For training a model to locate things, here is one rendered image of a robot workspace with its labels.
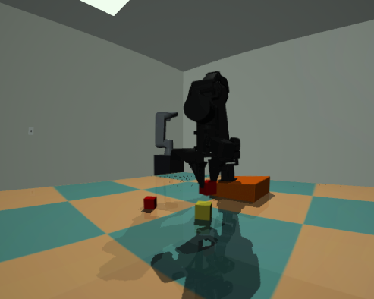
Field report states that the olive yellow cube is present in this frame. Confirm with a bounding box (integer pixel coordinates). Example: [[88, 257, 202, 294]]
[[195, 200, 212, 221]]

